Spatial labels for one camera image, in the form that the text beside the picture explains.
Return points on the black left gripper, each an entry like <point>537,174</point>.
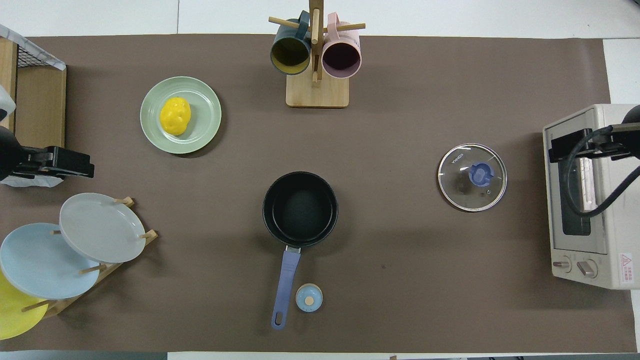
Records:
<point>57,162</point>

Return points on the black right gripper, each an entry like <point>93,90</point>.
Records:
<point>590,142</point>

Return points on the yellow potato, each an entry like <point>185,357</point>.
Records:
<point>175,116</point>

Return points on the glass lid blue knob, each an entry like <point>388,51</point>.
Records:
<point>465,195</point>

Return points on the grey plate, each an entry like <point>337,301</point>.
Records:
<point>100,227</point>

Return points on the wooden plate rack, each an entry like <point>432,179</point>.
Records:
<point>107,270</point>

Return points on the light blue plate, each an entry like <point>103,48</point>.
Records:
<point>40,262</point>

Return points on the light green plate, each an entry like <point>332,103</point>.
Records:
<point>205,120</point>

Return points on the yellow plate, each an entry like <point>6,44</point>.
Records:
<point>12,315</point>

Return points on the white crumpled plastic sheet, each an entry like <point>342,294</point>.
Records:
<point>35,182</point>
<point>30,46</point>

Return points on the brown wooden board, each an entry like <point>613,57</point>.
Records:
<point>42,107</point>

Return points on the beige toaster oven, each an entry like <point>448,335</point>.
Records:
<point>612,240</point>

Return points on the light wooden board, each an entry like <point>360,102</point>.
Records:
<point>7,65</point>

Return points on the brown table mat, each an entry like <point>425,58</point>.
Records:
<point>400,125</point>

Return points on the dark teal mug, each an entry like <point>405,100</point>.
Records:
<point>291,52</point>

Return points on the pink mug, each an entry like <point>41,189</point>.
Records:
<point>342,57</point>

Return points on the wooden mug tree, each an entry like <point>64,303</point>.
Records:
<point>317,92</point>

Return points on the small blue knob lid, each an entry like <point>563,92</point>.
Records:
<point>309,298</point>

